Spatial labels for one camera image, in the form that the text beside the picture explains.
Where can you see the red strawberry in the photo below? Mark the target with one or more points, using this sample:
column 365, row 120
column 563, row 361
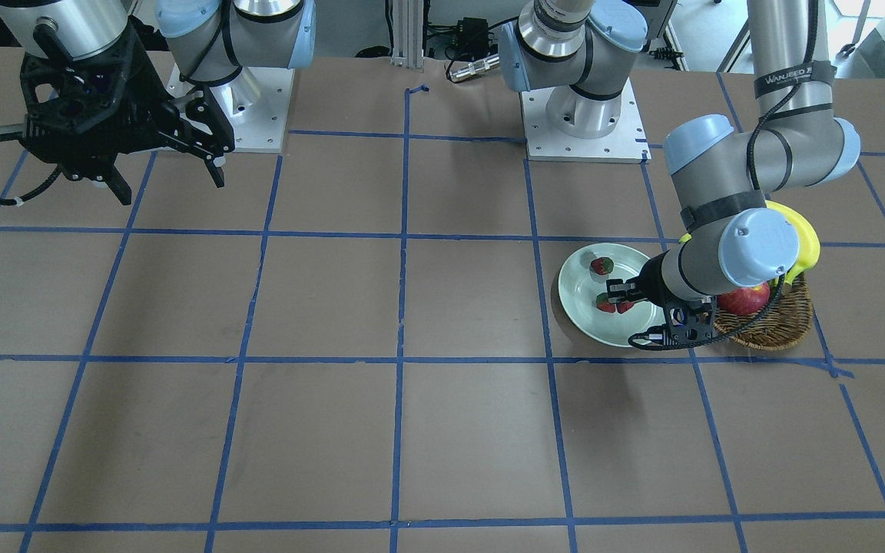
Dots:
column 623, row 307
column 602, row 266

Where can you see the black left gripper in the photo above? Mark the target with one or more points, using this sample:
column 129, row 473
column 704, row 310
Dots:
column 651, row 282

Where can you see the yellow banana bunch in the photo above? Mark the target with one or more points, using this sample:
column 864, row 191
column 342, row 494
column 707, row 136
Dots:
column 750, row 248

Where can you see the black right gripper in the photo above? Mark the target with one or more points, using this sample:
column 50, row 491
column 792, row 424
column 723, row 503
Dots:
column 146, row 102

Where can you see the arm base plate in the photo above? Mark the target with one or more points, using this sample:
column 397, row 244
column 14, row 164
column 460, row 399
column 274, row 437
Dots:
column 257, row 104
column 562, row 126

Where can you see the brown wicker basket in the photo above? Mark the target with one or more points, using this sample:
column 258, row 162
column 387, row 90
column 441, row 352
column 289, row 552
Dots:
column 786, row 323

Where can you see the strawberry with green leaves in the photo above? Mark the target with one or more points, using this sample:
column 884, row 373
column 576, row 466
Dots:
column 602, row 303

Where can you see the aluminium frame post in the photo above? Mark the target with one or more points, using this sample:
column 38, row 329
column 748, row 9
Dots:
column 407, row 19

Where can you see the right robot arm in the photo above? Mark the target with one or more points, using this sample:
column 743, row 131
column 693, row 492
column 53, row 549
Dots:
column 211, row 41

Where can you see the red apple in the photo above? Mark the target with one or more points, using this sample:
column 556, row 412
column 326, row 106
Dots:
column 745, row 301

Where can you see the light green plate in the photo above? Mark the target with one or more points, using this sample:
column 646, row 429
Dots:
column 582, row 286

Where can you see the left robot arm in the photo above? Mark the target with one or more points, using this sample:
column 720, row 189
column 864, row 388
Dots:
column 585, row 51

